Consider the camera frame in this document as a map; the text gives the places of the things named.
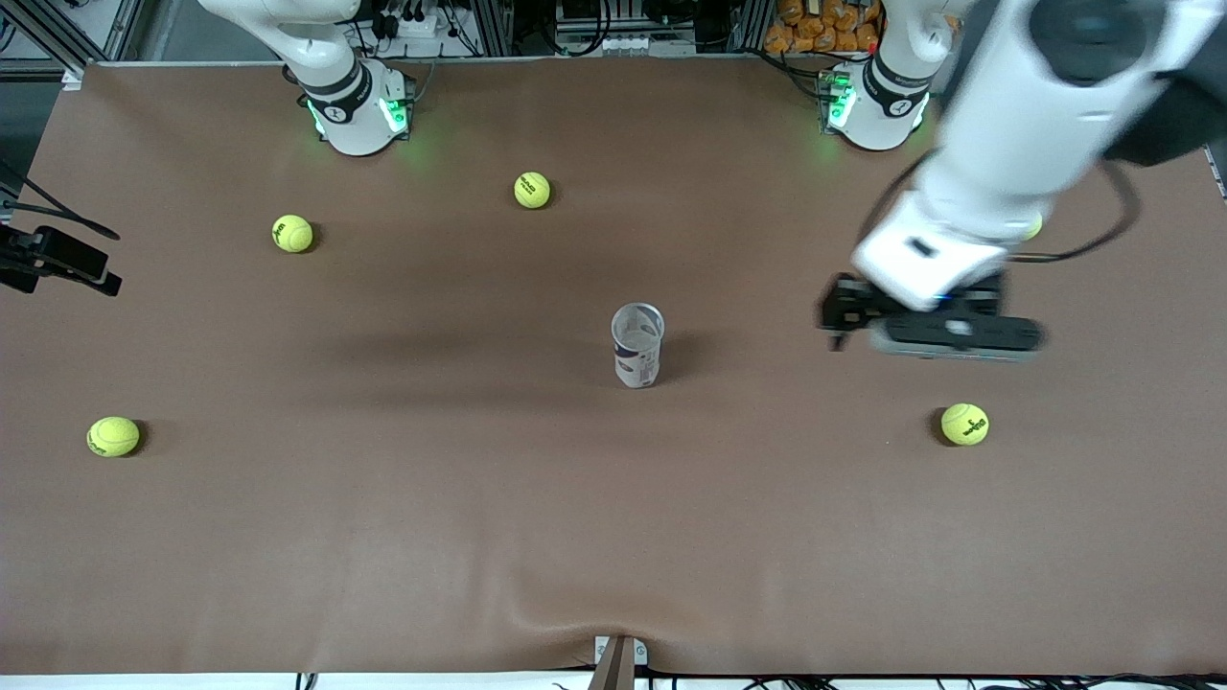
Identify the clear tennis ball can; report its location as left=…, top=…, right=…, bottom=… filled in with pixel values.
left=611, top=302, right=666, bottom=390

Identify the orange packaged items pile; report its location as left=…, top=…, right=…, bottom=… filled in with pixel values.
left=764, top=0, right=883, bottom=55

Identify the brown table cover sheet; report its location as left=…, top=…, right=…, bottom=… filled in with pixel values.
left=0, top=53, right=1227, bottom=678

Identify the white terminal strip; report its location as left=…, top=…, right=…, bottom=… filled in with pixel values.
left=556, top=34, right=698, bottom=57

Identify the white power strip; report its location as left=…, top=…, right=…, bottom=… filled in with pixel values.
left=369, top=0, right=451, bottom=44

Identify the aluminium frame profile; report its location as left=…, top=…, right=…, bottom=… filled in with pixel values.
left=0, top=0, right=145, bottom=89

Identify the aluminium frame post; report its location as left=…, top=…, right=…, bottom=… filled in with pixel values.
left=473, top=0, right=515, bottom=57
left=733, top=0, right=774, bottom=54

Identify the grey metal mount bracket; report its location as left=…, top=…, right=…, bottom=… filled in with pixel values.
left=587, top=634, right=650, bottom=690

